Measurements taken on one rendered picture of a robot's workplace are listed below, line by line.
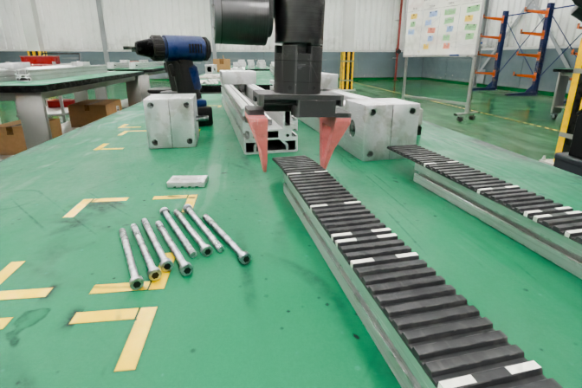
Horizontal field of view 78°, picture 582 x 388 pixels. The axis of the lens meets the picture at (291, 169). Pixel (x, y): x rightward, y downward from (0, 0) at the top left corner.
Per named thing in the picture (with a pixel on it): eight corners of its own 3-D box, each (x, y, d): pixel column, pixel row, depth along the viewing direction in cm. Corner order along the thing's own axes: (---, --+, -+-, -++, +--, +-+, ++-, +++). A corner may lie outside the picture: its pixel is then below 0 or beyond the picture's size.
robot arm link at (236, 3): (310, -65, 42) (294, 0, 50) (209, -77, 39) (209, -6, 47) (330, 3, 37) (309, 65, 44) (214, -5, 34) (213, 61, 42)
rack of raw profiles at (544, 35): (467, 90, 1081) (478, 10, 1015) (494, 89, 1091) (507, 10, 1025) (557, 103, 768) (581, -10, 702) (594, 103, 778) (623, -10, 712)
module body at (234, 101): (297, 151, 67) (297, 106, 65) (243, 154, 65) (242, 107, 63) (248, 101, 142) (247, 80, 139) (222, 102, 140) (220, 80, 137)
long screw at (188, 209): (183, 212, 41) (182, 204, 41) (191, 210, 41) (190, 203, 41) (216, 255, 32) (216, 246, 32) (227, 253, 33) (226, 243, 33)
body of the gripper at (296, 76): (252, 104, 47) (252, 43, 44) (327, 104, 49) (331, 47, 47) (258, 111, 40) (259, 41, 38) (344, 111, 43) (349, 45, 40)
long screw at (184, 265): (194, 274, 29) (192, 263, 29) (181, 278, 29) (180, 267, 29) (164, 226, 38) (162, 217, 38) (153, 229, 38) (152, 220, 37)
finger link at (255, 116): (244, 164, 49) (244, 93, 46) (295, 163, 50) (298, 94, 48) (249, 180, 42) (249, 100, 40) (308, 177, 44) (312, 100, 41)
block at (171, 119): (209, 146, 71) (205, 98, 68) (148, 149, 69) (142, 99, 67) (210, 136, 81) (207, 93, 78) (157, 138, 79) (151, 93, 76)
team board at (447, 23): (390, 110, 676) (398, -4, 618) (410, 108, 697) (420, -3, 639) (457, 122, 547) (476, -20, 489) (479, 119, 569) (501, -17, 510)
